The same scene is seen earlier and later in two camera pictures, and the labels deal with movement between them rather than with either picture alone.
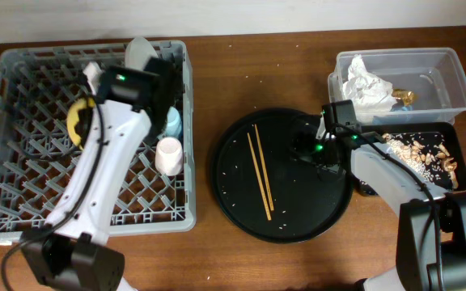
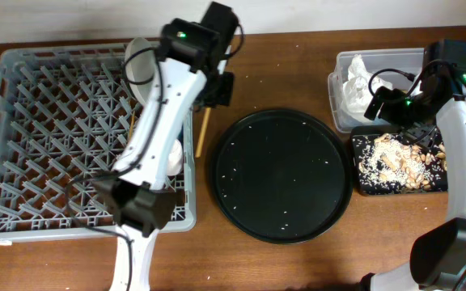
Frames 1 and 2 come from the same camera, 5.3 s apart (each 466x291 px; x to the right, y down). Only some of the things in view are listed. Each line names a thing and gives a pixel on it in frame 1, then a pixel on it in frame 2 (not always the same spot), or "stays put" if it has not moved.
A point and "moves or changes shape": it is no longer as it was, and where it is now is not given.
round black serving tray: (268, 192) stays put
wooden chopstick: (264, 170) → (208, 112)
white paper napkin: (370, 94) stays put
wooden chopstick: (259, 178) moves or changes shape
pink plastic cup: (169, 157) stays put
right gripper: (325, 164) → (393, 98)
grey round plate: (138, 52) stays put
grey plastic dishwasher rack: (27, 157) stays put
